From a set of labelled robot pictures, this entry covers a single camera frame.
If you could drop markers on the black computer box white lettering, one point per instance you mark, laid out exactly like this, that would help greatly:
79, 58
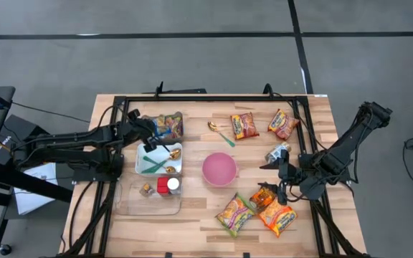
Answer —
16, 123

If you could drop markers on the lime chili shrimp ramen pack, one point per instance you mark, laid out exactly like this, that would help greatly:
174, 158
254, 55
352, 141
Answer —
175, 126
234, 214

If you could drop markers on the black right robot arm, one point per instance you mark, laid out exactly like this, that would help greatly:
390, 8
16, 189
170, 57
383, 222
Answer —
342, 145

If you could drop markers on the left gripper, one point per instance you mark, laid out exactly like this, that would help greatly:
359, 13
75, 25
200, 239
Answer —
145, 129

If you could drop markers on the white lid spice jar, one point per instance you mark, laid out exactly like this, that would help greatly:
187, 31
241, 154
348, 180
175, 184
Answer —
173, 183

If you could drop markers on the black caster wheel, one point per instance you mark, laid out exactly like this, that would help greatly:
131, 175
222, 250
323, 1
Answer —
5, 249

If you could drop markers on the white label sticker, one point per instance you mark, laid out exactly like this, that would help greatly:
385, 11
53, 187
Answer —
320, 95

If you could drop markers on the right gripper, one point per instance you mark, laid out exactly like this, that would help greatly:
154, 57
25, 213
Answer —
284, 175

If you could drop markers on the pink plastic bowl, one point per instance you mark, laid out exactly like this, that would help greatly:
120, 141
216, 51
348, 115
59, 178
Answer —
219, 169

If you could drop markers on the clear plastic container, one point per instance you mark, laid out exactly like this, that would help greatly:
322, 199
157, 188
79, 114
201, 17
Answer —
145, 206

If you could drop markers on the white paper sheet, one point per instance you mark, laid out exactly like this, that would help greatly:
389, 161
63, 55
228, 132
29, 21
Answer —
31, 200

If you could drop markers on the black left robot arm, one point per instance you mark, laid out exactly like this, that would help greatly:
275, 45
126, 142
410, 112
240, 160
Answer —
66, 138

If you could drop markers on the black metal table frame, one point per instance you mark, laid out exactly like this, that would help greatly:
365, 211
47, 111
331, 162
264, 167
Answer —
210, 98

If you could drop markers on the white plastic tray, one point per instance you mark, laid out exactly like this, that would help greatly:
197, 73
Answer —
139, 154

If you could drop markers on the red lid spice jar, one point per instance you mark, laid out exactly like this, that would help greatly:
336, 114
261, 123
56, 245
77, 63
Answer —
162, 184

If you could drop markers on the small square glass spice jar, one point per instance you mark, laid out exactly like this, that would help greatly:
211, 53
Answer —
146, 188

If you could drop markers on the red roast beef ramen pack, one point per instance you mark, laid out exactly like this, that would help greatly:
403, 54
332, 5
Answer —
283, 124
244, 126

